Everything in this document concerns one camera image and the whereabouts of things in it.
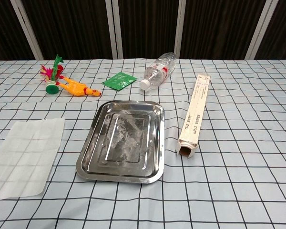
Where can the metal tray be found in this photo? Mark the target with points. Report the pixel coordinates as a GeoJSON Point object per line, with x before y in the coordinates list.
{"type": "Point", "coordinates": [124, 143]}

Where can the blue checked tablecloth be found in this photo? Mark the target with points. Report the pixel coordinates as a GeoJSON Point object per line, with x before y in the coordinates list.
{"type": "Point", "coordinates": [240, 167]}

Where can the green foil packet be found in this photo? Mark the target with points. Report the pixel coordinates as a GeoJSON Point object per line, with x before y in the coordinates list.
{"type": "Point", "coordinates": [119, 80]}

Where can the clear plastic water bottle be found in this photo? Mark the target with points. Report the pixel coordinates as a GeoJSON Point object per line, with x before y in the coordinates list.
{"type": "Point", "coordinates": [157, 71]}

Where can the long beige cardboard box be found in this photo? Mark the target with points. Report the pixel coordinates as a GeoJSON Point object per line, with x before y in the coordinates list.
{"type": "Point", "coordinates": [195, 114]}

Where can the paper roll with brown core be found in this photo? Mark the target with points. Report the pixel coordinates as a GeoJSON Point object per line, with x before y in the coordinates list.
{"type": "Point", "coordinates": [192, 145]}

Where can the yellow rubber chicken toy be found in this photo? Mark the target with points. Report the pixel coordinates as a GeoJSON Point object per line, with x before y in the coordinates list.
{"type": "Point", "coordinates": [78, 89]}

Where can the colourful feather shuttlecock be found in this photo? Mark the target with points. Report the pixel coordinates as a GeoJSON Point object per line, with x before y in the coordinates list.
{"type": "Point", "coordinates": [53, 88]}

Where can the white partition frame post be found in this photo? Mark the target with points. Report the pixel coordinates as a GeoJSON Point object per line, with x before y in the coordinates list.
{"type": "Point", "coordinates": [118, 28]}
{"type": "Point", "coordinates": [259, 28]}
{"type": "Point", "coordinates": [111, 28]}
{"type": "Point", "coordinates": [180, 28]}
{"type": "Point", "coordinates": [26, 28]}

